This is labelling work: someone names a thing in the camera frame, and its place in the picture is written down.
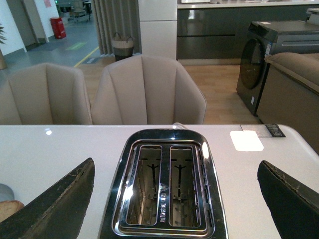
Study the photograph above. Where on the light blue plate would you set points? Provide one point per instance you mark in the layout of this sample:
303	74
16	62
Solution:
6	193

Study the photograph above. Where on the white cabinet column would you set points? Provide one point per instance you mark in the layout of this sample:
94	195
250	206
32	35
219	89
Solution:
158	27

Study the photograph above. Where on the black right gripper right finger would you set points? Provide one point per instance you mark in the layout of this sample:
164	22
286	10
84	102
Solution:
294	207

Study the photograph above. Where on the beige chair right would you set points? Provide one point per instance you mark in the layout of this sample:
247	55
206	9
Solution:
143	90

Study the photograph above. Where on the beige chair left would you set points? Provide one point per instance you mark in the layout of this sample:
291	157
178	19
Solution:
45	94

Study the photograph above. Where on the bread slice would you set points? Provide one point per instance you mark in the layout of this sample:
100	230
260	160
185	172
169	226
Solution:
8	208

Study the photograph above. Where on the grey curtain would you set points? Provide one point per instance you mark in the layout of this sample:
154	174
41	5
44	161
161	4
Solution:
121	16

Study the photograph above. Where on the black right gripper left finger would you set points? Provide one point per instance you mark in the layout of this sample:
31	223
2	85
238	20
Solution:
57	213

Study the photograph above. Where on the silver two-slot toaster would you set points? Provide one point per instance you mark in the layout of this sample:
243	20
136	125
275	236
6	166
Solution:
165	187

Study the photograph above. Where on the woven laundry basket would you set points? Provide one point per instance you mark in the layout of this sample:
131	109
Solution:
123	46

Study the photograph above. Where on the dark grey kitchen counter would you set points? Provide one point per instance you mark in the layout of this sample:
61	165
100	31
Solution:
217	32

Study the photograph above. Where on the beige chair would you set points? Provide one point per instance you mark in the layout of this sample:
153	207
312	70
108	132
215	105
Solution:
45	94
143	90

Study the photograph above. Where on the black label on table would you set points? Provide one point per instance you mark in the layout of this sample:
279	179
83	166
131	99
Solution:
274	130

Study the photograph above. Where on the beige sofa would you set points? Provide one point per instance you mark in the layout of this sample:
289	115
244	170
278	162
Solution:
291	92

